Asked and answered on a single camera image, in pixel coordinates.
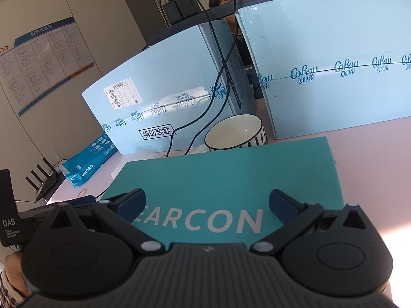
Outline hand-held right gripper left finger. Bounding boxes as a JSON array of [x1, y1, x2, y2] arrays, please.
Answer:
[[41, 188, 165, 258]]

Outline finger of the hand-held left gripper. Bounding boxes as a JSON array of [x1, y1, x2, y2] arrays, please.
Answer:
[[57, 194, 97, 210]]

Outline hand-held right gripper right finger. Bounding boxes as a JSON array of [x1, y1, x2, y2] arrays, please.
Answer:
[[249, 189, 377, 258]]

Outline teal gift box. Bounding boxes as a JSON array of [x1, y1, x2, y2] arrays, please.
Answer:
[[101, 136, 345, 245]]

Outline person's left forearm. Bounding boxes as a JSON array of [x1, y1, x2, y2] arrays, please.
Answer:
[[0, 252, 27, 308]]

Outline white desktop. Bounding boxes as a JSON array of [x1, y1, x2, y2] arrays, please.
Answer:
[[16, 115, 411, 308]]

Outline black router with antennas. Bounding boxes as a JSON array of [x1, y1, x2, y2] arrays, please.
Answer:
[[26, 158, 62, 203]]

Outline blue paper ream pack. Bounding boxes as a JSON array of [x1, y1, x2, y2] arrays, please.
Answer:
[[62, 133, 118, 188]]

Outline white bowl with black stripes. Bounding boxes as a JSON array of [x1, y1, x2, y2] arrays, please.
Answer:
[[204, 114, 268, 152]]

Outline light blue carton with label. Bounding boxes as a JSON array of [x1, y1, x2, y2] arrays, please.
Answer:
[[81, 18, 258, 156]]

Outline black power adapter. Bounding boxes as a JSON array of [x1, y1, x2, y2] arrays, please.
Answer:
[[162, 0, 181, 25], [175, 0, 200, 20]]

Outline black charging cable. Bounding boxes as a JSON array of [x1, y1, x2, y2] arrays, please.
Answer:
[[165, 0, 225, 158], [184, 0, 240, 155]]

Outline wall poster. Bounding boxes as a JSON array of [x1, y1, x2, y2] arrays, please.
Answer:
[[0, 16, 96, 118]]

